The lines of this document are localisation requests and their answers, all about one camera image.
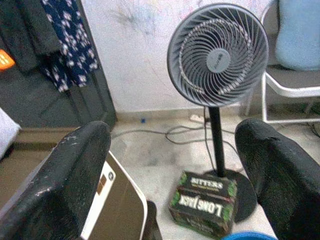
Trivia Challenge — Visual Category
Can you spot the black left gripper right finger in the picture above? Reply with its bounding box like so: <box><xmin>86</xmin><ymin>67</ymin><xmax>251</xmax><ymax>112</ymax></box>
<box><xmin>234</xmin><ymin>118</ymin><xmax>320</xmax><ymax>240</ymax></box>

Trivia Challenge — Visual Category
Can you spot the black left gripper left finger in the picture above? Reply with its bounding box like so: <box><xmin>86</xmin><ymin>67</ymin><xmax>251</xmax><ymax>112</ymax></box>
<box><xmin>0</xmin><ymin>120</ymin><xmax>113</xmax><ymax>240</ymax></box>

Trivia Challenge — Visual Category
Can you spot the white framed brown panel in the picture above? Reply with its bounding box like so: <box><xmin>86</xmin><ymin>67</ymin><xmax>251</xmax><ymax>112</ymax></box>
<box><xmin>80</xmin><ymin>150</ymin><xmax>148</xmax><ymax>240</ymax></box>

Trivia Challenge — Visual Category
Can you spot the blue plastic bin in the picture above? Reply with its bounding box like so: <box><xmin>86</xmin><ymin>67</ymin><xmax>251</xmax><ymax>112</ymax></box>
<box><xmin>221</xmin><ymin>231</ymin><xmax>277</xmax><ymax>240</ymax></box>

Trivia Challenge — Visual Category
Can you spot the green black Long Jack box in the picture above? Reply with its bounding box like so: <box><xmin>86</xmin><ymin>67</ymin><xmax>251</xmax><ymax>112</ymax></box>
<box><xmin>168</xmin><ymin>171</ymin><xmax>238</xmax><ymax>238</ymax></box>

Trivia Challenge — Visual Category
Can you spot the white power strip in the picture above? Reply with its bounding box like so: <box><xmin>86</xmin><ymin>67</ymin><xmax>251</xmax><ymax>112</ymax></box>
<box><xmin>189</xmin><ymin>114</ymin><xmax>208</xmax><ymax>123</ymax></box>

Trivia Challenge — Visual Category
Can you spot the navy floral garment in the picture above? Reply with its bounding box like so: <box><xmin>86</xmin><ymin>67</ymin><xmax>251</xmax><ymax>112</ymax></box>
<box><xmin>39</xmin><ymin>0</ymin><xmax>100</xmax><ymax>93</ymax></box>

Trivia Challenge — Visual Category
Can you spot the orange object with white marks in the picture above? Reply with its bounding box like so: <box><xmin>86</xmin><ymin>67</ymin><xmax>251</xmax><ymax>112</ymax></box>
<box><xmin>0</xmin><ymin>49</ymin><xmax>16</xmax><ymax>72</ymax></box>

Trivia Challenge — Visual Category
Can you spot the grey standing fan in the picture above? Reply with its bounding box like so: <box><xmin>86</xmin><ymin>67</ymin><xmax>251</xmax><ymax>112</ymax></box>
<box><xmin>166</xmin><ymin>2</ymin><xmax>270</xmax><ymax>223</ymax></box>

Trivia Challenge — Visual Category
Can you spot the light blue cushion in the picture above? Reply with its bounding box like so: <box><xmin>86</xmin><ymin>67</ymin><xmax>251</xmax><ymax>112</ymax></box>
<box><xmin>274</xmin><ymin>0</ymin><xmax>320</xmax><ymax>71</ymax></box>

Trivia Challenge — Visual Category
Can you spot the black hanging garment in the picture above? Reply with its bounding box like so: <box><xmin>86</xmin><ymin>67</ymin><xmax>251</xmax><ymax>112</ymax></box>
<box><xmin>0</xmin><ymin>0</ymin><xmax>62</xmax><ymax>73</ymax></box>

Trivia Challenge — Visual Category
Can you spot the white metal chair frame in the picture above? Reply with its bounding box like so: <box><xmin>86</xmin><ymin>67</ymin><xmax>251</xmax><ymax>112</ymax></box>
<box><xmin>246</xmin><ymin>0</ymin><xmax>320</xmax><ymax>125</ymax></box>

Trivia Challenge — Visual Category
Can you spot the grey floor cable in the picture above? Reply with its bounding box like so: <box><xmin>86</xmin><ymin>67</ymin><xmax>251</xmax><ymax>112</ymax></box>
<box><xmin>111</xmin><ymin>124</ymin><xmax>208</xmax><ymax>146</ymax></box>

